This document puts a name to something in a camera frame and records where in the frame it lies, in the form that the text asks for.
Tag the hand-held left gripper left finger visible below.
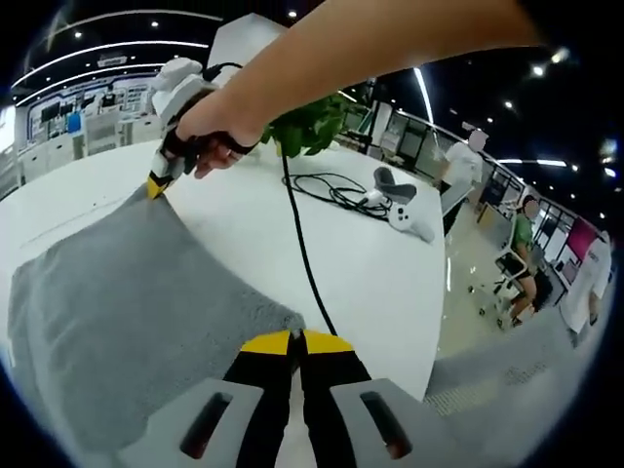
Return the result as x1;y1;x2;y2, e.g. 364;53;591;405
114;329;297;468

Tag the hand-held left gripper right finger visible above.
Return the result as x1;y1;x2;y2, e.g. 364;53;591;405
297;329;462;468

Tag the grey towel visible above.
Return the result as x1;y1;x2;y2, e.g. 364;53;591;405
7;187;307;454

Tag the person's right hand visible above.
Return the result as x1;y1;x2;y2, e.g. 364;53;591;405
174;90;267;180

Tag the row of white cabinets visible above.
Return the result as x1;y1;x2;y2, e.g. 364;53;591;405
17;116;157;176

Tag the white table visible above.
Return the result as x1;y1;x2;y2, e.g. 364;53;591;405
0;137;449;468

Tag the green potted plant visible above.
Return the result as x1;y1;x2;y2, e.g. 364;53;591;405
260;93;365;158

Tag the white handheld controller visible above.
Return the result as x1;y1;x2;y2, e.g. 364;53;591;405
372;165;436;244

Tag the white swivel chair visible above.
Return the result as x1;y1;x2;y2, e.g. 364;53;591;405
480;214;530;331

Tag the pink display panel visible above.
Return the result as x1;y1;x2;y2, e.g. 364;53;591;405
565;216;601;284

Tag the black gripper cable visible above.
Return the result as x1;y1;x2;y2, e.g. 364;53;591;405
278;138;340;338

